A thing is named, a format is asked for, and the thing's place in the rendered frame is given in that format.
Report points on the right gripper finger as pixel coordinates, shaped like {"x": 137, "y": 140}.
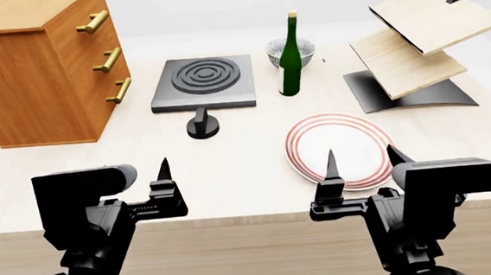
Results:
{"x": 331, "y": 186}
{"x": 398, "y": 158}

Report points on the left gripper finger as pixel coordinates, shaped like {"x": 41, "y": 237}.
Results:
{"x": 163, "y": 190}

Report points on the black stove knob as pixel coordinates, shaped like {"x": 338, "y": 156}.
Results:
{"x": 202, "y": 125}

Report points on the grey square stove base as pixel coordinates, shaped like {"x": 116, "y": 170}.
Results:
{"x": 165, "y": 99}

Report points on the white plate with red rings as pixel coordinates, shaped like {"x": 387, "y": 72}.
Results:
{"x": 350, "y": 143}

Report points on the black curved rack stand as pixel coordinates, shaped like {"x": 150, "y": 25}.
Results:
{"x": 437, "y": 96}

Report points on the light wood rack shelf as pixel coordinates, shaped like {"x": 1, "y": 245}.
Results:
{"x": 405, "y": 71}
{"x": 441, "y": 19}

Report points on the dark ringed burner coil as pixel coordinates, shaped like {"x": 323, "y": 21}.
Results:
{"x": 205, "y": 74}

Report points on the green wine bottle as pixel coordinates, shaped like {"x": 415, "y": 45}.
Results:
{"x": 290, "y": 69}

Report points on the patterned ceramic bowl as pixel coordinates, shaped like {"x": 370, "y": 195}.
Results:
{"x": 306, "y": 53}

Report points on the wooden drawer cabinet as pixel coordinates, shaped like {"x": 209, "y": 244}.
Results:
{"x": 21, "y": 88}

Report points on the black right camera box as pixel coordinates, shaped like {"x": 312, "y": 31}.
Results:
{"x": 448, "y": 188}

